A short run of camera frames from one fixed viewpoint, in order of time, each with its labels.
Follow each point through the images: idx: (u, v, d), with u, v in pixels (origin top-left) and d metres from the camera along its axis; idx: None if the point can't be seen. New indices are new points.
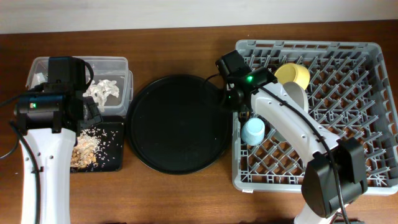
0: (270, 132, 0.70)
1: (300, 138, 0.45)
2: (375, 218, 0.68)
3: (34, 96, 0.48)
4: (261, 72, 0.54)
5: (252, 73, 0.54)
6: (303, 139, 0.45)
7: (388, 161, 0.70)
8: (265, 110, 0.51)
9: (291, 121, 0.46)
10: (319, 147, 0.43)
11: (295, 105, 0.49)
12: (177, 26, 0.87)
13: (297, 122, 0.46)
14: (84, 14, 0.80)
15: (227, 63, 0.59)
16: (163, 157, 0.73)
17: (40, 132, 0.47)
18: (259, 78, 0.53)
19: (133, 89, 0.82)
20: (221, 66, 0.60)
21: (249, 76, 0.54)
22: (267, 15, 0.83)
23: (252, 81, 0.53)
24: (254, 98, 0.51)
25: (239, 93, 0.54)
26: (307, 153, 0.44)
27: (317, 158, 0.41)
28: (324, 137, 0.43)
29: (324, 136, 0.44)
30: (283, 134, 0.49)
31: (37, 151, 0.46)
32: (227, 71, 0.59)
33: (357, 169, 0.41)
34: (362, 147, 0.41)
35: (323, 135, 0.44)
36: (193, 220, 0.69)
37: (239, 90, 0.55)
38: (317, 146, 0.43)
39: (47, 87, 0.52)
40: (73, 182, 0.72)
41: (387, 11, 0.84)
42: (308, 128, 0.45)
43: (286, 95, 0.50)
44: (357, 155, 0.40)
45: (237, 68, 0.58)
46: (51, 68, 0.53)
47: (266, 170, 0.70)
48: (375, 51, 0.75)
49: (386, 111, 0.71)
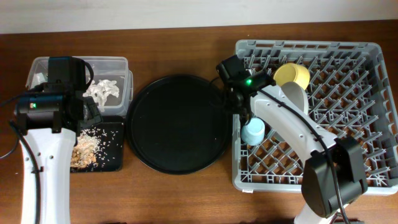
0: (270, 132, 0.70)
1: (298, 138, 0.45)
2: (375, 218, 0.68)
3: (35, 96, 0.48)
4: (260, 75, 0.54)
5: (251, 77, 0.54)
6: (301, 138, 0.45)
7: (388, 162, 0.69)
8: (263, 112, 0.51)
9: (290, 122, 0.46)
10: (316, 146, 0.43)
11: (293, 106, 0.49)
12: (176, 26, 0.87)
13: (295, 122, 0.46)
14: (84, 14, 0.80)
15: (226, 68, 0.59)
16: (163, 157, 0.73)
17: (40, 132, 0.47)
18: (257, 81, 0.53)
19: (133, 89, 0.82)
20: (221, 72, 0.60)
21: (248, 80, 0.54)
22: (267, 15, 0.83)
23: (250, 83, 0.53)
24: (252, 101, 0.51)
25: (238, 96, 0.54)
26: (305, 153, 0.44)
27: (314, 157, 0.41)
28: (321, 137, 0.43)
29: (322, 135, 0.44)
30: (282, 136, 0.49)
31: (37, 151, 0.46)
32: (227, 74, 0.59)
33: (355, 167, 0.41)
34: (360, 146, 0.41)
35: (320, 135, 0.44)
36: (193, 220, 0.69)
37: (239, 93, 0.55)
38: (314, 145, 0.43)
39: (47, 88, 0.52)
40: (73, 182, 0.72)
41: (387, 11, 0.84)
42: (305, 128, 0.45)
43: (285, 97, 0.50)
44: (356, 154, 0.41)
45: (236, 73, 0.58)
46: (51, 68, 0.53)
47: (266, 170, 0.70)
48: (375, 51, 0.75)
49: (387, 111, 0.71)
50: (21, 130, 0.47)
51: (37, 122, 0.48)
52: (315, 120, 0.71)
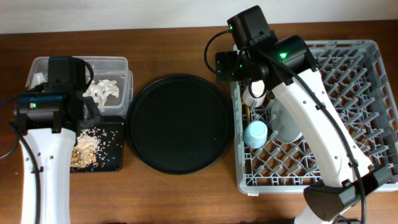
0: (272, 135, 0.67)
1: (331, 156, 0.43)
2: (375, 217, 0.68)
3: (35, 96, 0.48)
4: (296, 50, 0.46)
5: (279, 44, 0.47)
6: (335, 158, 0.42)
7: (390, 158, 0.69)
8: (295, 109, 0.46)
9: (326, 134, 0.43)
10: (349, 171, 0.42)
11: (332, 112, 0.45)
12: (176, 26, 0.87)
13: (333, 137, 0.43)
14: (84, 14, 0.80)
15: (245, 23, 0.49)
16: (164, 157, 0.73)
17: (40, 132, 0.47)
18: (291, 57, 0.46)
19: (133, 89, 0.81)
20: (236, 27, 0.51)
21: (283, 53, 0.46)
22: (267, 15, 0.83)
23: (284, 58, 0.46)
24: (288, 90, 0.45)
25: (263, 68, 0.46)
26: (333, 173, 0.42)
27: (346, 188, 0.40)
28: (357, 163, 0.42)
29: (357, 162, 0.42)
30: (306, 135, 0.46)
31: (37, 151, 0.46)
32: (247, 36, 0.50)
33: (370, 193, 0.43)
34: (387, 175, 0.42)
35: (356, 161, 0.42)
36: (193, 220, 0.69)
37: (265, 65, 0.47)
38: (348, 171, 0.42)
39: (47, 87, 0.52)
40: (73, 182, 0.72)
41: (387, 12, 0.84)
42: (342, 148, 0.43)
43: (324, 94, 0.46)
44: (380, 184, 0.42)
45: (259, 33, 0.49)
46: (50, 68, 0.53)
47: (270, 172, 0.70)
48: (372, 48, 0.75)
49: (386, 107, 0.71)
50: (23, 131, 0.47)
51: (37, 121, 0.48)
52: None
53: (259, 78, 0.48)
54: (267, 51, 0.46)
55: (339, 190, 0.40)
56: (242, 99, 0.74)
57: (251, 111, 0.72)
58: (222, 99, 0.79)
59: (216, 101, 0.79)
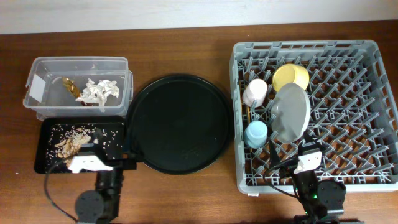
0: (272, 135, 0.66)
1: (323, 201, 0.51)
2: (374, 218, 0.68)
3: (80, 198, 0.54)
4: (272, 150, 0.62)
5: (284, 163, 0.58)
6: (326, 203, 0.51)
7: (390, 158, 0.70)
8: (313, 165, 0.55)
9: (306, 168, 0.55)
10: (331, 208, 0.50)
11: (307, 168, 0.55)
12: (177, 26, 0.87)
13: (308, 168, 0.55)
14: (84, 14, 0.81)
15: (301, 148, 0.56)
16: (163, 158, 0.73)
17: (83, 162, 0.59)
18: (272, 154, 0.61)
19: (133, 89, 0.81)
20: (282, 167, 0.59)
21: (277, 157, 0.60)
22: (267, 14, 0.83)
23: (275, 159, 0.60)
24: (301, 168, 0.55)
25: (277, 158, 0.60)
26: (331, 206, 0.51)
27: (329, 205, 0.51)
28: (325, 201, 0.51)
29: (323, 198, 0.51)
30: (309, 168, 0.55)
31: (83, 158, 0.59)
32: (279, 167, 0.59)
33: (329, 199, 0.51)
34: (323, 185, 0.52)
35: (323, 200, 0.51)
36: (193, 220, 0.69)
37: (278, 161, 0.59)
38: (328, 205, 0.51)
39: (84, 200, 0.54)
40: (73, 182, 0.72)
41: (386, 11, 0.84)
42: (306, 186, 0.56)
43: (317, 157, 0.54)
44: (329, 198, 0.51)
45: (284, 160, 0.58)
46: (76, 206, 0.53)
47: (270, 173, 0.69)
48: (373, 48, 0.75)
49: (387, 107, 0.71)
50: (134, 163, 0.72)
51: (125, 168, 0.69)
52: (316, 119, 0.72)
53: (277, 162, 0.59)
54: (273, 159, 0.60)
55: (334, 208, 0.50)
56: (242, 99, 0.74)
57: (251, 111, 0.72)
58: (222, 99, 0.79)
59: (217, 102, 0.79)
